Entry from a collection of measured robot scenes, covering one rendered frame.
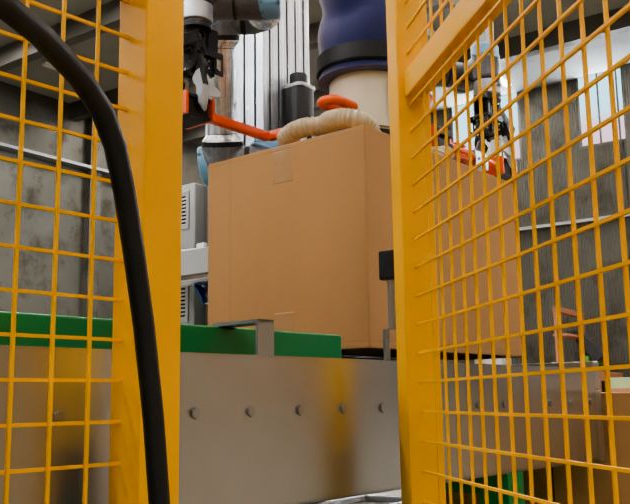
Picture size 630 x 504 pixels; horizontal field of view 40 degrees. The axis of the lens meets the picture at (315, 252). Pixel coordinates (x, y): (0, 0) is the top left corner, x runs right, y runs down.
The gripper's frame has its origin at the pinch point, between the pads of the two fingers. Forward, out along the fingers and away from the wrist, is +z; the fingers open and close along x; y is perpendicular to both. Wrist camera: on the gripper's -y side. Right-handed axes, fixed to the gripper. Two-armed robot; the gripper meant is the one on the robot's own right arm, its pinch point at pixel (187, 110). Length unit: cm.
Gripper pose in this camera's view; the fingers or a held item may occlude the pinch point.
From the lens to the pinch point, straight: 189.8
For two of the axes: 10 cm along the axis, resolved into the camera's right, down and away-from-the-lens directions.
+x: -7.7, 1.2, 6.2
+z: 0.1, 9.9, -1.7
